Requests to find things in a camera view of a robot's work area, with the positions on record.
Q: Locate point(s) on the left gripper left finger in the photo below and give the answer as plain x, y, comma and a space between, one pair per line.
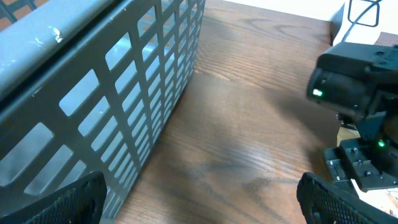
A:
79, 202

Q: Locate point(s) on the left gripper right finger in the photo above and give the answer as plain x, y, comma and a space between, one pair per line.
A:
323, 202

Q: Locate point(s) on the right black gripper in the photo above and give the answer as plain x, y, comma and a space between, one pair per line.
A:
371, 165

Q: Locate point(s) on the yellow snack bag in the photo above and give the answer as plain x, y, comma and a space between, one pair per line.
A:
380, 199

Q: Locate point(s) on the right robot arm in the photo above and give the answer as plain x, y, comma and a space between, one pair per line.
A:
359, 82

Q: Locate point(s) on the white barcode scanner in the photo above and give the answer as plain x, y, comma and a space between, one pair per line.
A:
362, 21

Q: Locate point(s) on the grey plastic basket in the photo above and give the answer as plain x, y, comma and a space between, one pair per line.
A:
88, 86

